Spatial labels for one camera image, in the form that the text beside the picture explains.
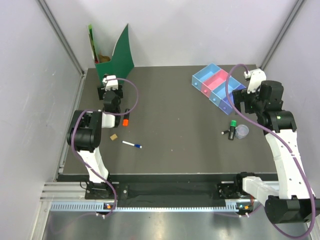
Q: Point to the purple drawer box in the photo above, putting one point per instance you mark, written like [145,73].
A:
[224,103]

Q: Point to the light blue drawer box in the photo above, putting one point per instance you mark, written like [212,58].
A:
[201,76]

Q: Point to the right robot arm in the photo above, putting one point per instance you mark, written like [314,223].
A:
[293,201]

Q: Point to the black white pen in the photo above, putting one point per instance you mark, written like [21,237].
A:
[225,132]

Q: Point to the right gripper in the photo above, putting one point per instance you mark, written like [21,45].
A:
[240,96]

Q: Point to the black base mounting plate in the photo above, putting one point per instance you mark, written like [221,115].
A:
[155,190]

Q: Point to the blue white pen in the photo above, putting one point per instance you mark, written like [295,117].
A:
[132,144]

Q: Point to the grey slotted cable duct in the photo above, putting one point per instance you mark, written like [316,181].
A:
[229,205]

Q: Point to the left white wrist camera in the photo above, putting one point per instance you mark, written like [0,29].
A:
[110,82]

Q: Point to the clear round clip container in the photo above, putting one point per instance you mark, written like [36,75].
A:
[241,131]

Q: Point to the green lever arch binder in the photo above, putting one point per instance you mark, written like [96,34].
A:
[120,63]

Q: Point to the small cork block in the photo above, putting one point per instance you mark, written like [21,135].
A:
[113,137]

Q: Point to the orange highlighter marker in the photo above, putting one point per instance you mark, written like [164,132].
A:
[126,117]

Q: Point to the pink drawer box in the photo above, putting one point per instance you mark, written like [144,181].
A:
[213,82]

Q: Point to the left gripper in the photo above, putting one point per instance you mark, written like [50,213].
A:
[120,92]

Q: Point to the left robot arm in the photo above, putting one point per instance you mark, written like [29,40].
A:
[85,131]

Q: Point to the green highlighter marker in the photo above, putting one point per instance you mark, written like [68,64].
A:
[232,129]

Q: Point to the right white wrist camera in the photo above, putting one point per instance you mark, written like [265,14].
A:
[255,77]

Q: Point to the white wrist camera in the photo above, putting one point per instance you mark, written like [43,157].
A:
[255,77]
[110,82]

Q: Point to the teal blue drawer box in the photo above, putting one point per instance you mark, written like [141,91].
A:
[219,93]

